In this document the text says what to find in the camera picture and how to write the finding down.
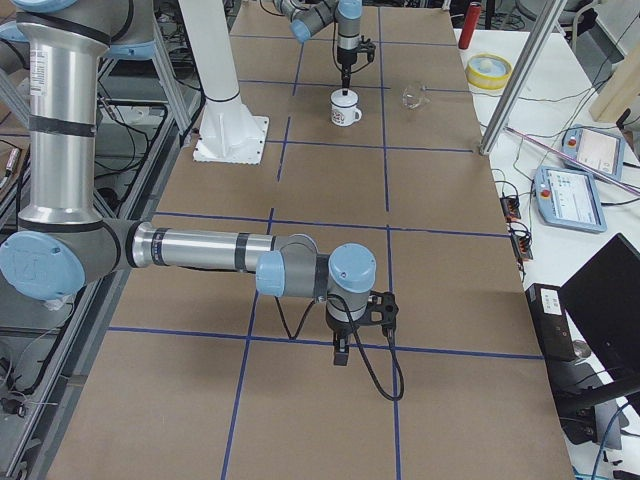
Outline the orange terminal block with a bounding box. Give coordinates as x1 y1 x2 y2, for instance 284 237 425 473
500 195 521 222
510 230 533 262

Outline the orange terminal block upper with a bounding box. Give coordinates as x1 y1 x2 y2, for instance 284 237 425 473
500 195 521 222

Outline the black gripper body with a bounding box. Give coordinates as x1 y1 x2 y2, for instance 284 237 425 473
326 313 359 346
336 46 360 73

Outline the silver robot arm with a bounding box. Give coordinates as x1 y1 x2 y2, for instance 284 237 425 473
1 1 376 365
273 0 369 96

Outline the teach pendant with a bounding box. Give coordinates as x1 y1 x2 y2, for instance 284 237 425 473
562 125 624 180
534 165 607 233

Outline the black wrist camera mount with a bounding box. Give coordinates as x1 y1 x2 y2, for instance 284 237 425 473
357 291 399 339

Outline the orange terminal block lower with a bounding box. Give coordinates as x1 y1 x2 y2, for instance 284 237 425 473
510 230 533 262

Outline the blue tape strip lengthwise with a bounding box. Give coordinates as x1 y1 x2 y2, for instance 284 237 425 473
376 7 404 479

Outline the aluminium frame post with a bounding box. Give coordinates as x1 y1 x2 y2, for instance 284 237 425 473
479 0 567 155

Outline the blue tape strip crosswise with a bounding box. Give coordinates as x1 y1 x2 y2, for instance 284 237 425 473
154 211 508 238

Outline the white enamel mug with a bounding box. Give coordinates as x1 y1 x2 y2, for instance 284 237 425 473
330 89 362 127

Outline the red cylinder can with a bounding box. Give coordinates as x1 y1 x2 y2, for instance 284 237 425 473
458 1 482 50

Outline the yellow tape roll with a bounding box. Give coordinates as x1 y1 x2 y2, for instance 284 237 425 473
465 53 513 90

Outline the near teach pendant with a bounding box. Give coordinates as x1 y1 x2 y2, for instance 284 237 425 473
534 165 607 233

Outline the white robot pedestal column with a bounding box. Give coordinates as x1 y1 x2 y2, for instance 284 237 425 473
179 0 269 165

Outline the black monitor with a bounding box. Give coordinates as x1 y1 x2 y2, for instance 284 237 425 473
559 233 640 372

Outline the wooden beam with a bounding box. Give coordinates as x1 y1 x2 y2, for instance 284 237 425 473
589 44 640 123

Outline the far teach pendant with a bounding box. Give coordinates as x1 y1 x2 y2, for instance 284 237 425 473
562 125 624 180

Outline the black computer box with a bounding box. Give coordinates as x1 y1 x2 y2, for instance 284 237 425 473
526 283 575 362

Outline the blue tape strip near mug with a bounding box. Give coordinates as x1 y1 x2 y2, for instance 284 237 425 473
238 79 391 90

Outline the black camera cable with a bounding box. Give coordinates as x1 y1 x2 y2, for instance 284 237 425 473
274 294 405 401

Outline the blue network cable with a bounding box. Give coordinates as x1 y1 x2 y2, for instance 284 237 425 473
589 399 631 480

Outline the brown cardboard table cover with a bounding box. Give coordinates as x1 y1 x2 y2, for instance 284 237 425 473
48 3 572 479

